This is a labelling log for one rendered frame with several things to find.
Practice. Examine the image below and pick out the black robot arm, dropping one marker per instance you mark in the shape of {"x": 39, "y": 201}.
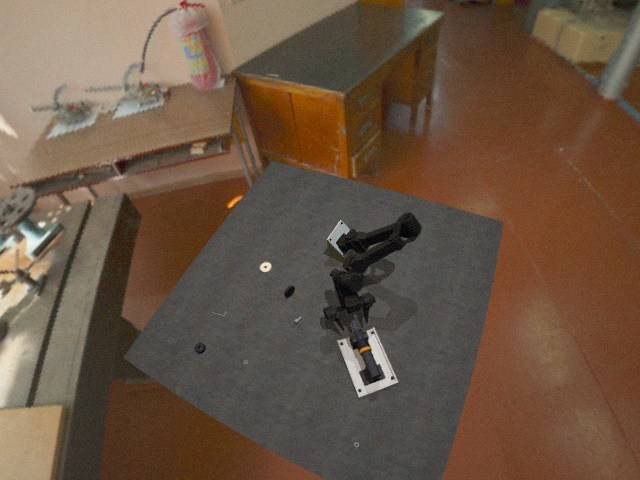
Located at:
{"x": 406, "y": 226}

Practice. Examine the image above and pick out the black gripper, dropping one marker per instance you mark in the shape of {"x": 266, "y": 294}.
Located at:
{"x": 331, "y": 313}

